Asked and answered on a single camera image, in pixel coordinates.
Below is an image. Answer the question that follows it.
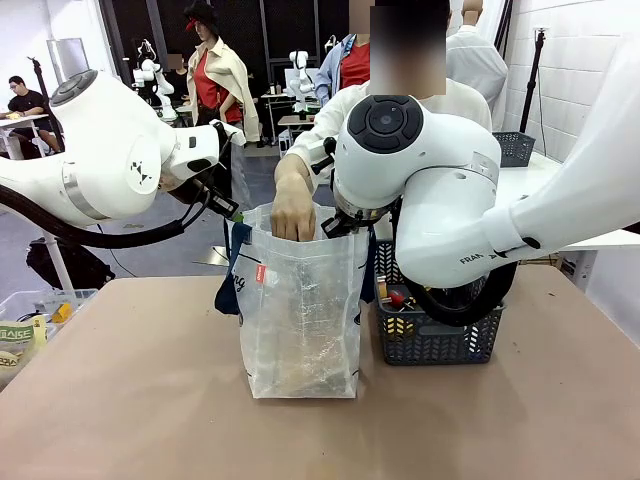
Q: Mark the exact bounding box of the seated person in black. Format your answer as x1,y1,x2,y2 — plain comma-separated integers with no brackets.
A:
7,74,64,154

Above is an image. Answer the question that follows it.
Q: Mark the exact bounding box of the metal floor plate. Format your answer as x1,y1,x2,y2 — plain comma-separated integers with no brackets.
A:
193,245,236,267

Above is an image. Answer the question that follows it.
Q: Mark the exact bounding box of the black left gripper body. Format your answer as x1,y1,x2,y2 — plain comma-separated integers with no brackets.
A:
159,164,239,216

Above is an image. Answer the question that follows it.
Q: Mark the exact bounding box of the white side table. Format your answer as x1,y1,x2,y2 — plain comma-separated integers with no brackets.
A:
492,149,640,252

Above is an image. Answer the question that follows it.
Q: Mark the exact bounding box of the black bag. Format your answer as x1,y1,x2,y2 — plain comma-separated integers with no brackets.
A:
25,238,117,292

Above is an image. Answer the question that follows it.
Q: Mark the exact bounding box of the person in white t-shirt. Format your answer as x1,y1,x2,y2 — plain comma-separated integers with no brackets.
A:
282,0,494,194

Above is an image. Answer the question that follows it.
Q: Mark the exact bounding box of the white office desk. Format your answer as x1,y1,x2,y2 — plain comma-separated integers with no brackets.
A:
0,113,51,161

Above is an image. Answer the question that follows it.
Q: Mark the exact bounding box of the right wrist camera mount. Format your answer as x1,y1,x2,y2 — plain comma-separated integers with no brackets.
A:
312,135,337,176

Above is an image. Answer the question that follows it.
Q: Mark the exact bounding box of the translucent navy-handled shopping bag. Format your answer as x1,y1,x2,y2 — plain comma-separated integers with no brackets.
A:
214,202,377,400

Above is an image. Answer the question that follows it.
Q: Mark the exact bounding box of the black tripod stand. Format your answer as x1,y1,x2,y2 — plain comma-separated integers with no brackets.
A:
27,55,66,154

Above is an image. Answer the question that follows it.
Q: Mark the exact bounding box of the mannequin with cream jacket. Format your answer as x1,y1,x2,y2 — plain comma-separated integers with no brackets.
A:
182,0,262,211

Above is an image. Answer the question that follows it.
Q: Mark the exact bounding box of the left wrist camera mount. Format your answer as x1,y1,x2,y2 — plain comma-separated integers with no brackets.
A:
209,118,247,147

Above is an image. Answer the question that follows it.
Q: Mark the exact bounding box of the person's right hand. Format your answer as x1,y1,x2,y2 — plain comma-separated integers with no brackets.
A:
271,197,317,242

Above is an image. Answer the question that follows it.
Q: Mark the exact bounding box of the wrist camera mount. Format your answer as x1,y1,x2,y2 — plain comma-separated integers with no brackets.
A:
312,135,337,176
209,118,247,147

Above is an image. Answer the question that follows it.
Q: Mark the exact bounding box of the standing person in black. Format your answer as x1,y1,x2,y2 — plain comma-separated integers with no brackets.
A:
167,52,194,109

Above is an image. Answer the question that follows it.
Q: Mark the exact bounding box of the black left arm cable sleeve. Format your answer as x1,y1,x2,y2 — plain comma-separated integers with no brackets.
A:
0,185,236,250

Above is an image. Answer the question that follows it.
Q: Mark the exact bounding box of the mannequin with blue shirt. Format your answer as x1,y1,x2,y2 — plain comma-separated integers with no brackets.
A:
314,32,374,109

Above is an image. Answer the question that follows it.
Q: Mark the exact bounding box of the small grey table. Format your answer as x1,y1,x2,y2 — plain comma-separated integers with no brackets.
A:
277,113,316,146

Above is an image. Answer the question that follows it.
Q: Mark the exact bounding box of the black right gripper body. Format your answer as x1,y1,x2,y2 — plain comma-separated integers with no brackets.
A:
335,199,399,232

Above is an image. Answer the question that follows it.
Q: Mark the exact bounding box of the grey panel board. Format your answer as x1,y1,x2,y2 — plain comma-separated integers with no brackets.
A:
46,37,89,81

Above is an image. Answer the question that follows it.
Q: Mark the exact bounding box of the clear plastic item bin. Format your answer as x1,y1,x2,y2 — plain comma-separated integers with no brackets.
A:
0,287,100,351

